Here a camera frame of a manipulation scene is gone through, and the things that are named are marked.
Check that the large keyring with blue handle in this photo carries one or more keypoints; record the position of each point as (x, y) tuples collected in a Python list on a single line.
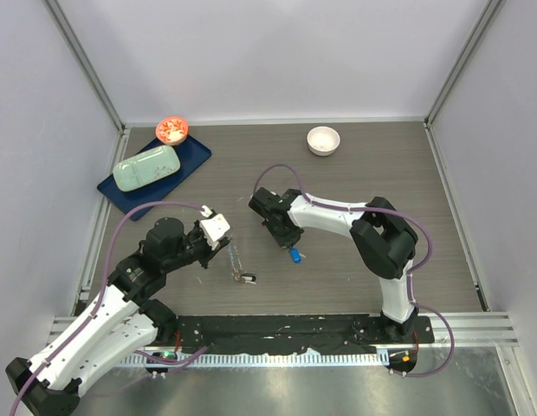
[(235, 263)]

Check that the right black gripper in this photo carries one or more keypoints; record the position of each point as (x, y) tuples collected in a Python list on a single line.
[(284, 242)]

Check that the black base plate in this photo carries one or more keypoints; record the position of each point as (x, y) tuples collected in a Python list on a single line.
[(288, 334)]

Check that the pale green oblong dish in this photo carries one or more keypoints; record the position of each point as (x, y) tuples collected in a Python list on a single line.
[(145, 168)]

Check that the blue tagged key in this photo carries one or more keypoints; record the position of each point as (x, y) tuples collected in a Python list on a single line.
[(296, 256)]

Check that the black key fob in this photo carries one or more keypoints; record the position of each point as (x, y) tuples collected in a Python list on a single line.
[(249, 278)]

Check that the white slotted cable duct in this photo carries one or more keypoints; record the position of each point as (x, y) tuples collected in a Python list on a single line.
[(310, 359)]

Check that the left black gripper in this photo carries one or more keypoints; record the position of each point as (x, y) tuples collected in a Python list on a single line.
[(210, 253)]

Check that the dark blue tray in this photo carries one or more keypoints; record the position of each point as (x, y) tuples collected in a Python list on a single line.
[(192, 154)]

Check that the white ceramic bowl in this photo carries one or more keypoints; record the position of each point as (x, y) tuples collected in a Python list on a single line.
[(323, 141)]

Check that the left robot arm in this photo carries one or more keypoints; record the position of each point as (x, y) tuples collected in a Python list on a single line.
[(123, 317)]

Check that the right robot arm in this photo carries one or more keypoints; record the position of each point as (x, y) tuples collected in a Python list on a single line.
[(385, 242)]

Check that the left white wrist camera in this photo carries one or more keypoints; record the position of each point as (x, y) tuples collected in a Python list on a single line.
[(214, 225)]

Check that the red patterned bowl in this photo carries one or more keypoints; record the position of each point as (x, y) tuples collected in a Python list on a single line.
[(172, 131)]

